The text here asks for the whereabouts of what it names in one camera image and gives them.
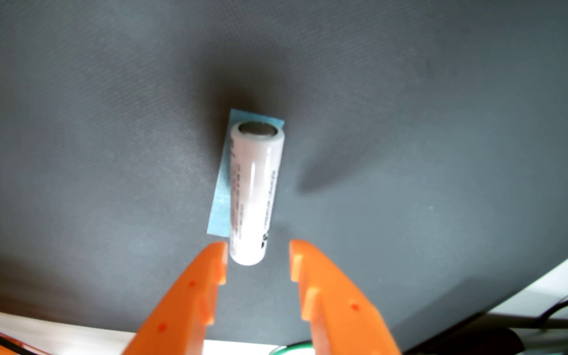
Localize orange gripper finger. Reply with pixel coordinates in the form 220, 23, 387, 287
124, 241, 229, 355
289, 240, 402, 355

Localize white cylindrical battery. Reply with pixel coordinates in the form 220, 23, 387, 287
228, 121, 286, 267

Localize light blue paper patch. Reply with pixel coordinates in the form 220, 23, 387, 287
206, 108, 285, 237

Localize dark grey table mat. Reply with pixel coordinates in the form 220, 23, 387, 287
0, 0, 568, 353

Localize green cable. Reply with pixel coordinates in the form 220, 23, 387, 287
269, 343, 315, 355

